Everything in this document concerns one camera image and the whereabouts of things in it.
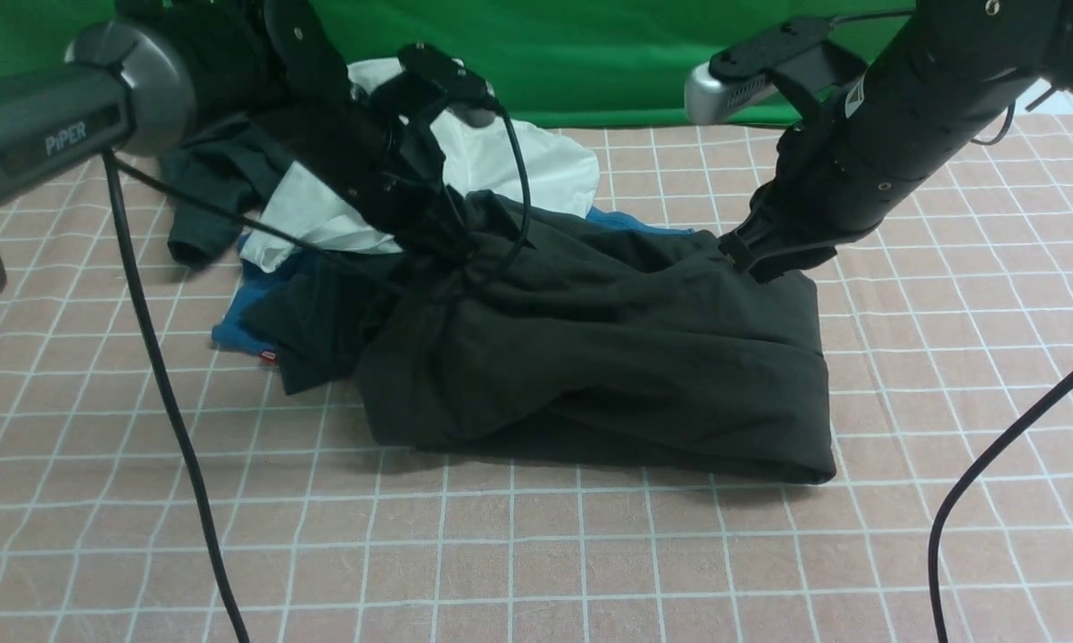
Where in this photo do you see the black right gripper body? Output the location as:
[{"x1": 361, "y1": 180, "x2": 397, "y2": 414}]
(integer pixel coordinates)
[{"x1": 719, "y1": 125, "x2": 877, "y2": 282}]

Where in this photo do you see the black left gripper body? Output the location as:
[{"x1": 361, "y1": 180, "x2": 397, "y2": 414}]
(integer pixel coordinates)
[{"x1": 340, "y1": 107, "x2": 475, "y2": 264}]

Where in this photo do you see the dark gray long-sleeve shirt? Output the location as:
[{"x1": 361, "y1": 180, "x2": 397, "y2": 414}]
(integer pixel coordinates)
[{"x1": 353, "y1": 191, "x2": 837, "y2": 485}]

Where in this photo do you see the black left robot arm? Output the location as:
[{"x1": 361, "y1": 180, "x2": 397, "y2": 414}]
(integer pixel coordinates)
[{"x1": 0, "y1": 1, "x2": 495, "y2": 292}]

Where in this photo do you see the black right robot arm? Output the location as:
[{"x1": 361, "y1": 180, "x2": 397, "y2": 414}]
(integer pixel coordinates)
[{"x1": 685, "y1": 1, "x2": 1073, "y2": 282}]

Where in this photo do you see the white shirt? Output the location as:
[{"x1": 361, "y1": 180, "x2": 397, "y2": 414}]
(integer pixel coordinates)
[{"x1": 240, "y1": 57, "x2": 602, "y2": 274}]

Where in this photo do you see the dark teal shirt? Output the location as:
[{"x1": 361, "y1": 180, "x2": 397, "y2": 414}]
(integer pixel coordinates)
[{"x1": 158, "y1": 121, "x2": 399, "y2": 395}]

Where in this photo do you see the blue shirt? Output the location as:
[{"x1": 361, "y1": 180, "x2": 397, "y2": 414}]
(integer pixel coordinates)
[{"x1": 211, "y1": 207, "x2": 694, "y2": 363}]

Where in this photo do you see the pink checkered tablecloth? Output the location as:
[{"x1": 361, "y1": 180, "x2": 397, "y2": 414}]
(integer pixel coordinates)
[{"x1": 0, "y1": 113, "x2": 1073, "y2": 642}]

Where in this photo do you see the green backdrop cloth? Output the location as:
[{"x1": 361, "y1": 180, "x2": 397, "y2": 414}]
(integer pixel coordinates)
[{"x1": 0, "y1": 1, "x2": 916, "y2": 128}]

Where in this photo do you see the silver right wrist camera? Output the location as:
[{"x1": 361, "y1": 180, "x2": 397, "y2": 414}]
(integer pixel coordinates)
[{"x1": 684, "y1": 17, "x2": 868, "y2": 126}]

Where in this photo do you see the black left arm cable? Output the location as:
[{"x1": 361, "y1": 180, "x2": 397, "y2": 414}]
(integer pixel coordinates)
[{"x1": 99, "y1": 98, "x2": 534, "y2": 643}]

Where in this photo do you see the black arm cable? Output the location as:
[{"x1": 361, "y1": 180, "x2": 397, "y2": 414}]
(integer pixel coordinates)
[
  {"x1": 827, "y1": 8, "x2": 1073, "y2": 643},
  {"x1": 99, "y1": 98, "x2": 534, "y2": 643}
]

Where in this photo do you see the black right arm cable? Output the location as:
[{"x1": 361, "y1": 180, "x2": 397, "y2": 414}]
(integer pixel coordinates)
[{"x1": 827, "y1": 8, "x2": 1073, "y2": 643}]

